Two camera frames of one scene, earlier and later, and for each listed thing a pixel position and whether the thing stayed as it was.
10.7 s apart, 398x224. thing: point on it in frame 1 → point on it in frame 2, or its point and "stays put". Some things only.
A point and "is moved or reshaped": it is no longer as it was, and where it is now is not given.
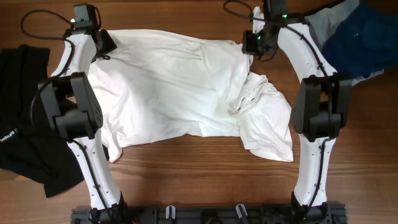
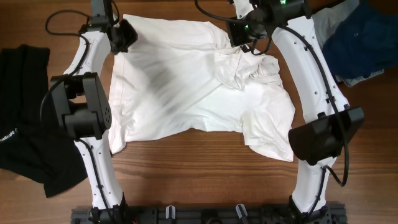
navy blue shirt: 365,43 stays put
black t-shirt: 41,157 stays put
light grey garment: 320,24 stays put
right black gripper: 248,47 → 236,40
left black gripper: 109,45 → 131,35
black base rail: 264,214 stays put
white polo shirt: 157,84 is moved or reshaped
